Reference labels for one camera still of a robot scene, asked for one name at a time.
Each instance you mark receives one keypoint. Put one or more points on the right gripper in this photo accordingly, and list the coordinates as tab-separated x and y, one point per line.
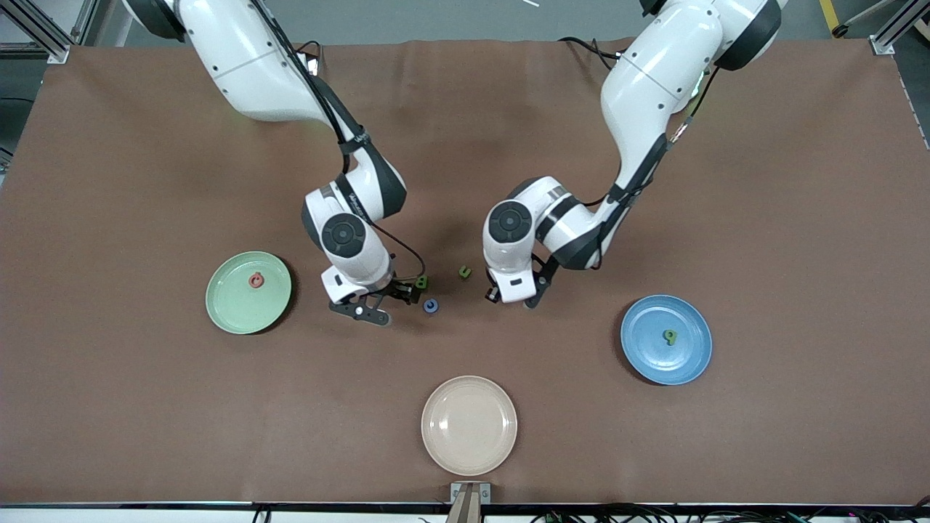
398	288

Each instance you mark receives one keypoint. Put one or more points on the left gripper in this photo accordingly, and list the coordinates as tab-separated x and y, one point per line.
496	296

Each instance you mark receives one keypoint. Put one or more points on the blue letter G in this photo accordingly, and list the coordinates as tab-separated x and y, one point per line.
426	306

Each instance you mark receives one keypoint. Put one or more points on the red letter Q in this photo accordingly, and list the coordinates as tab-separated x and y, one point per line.
251	281

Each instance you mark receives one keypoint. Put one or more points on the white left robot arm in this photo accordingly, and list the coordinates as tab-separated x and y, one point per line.
654	87

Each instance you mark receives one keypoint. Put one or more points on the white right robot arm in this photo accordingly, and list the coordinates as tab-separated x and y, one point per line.
247	65

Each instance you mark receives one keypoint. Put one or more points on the beige plate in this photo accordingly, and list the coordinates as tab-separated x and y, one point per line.
468	425

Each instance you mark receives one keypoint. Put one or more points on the green plate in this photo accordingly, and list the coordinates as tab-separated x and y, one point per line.
240	312

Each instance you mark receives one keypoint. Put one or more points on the blue plate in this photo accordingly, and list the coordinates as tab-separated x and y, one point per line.
654	363

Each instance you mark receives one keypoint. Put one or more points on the brown table mat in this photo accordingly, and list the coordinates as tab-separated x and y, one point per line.
145	181

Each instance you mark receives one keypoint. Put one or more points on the grey stand leg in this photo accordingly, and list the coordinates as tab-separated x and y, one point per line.
840	30

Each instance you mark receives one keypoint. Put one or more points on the grey metal camera bracket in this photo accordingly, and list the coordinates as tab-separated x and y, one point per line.
468	501

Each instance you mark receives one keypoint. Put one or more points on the aluminium frame profile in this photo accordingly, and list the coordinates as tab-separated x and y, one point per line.
890	36
49	40

